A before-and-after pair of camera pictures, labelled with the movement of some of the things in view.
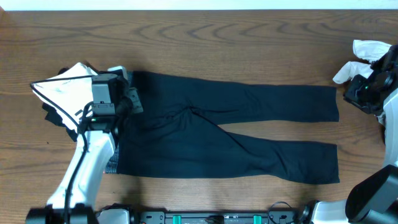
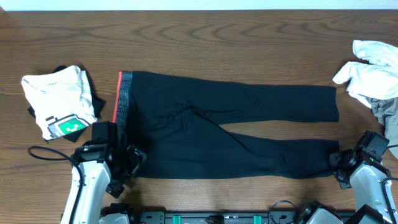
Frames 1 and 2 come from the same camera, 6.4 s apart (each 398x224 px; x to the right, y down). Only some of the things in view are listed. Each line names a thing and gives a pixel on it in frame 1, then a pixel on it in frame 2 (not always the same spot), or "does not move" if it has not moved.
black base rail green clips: [226, 218] does not move
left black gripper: [125, 101] -> [125, 173]
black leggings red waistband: [180, 132] does not move
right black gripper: [351, 94] -> [334, 159]
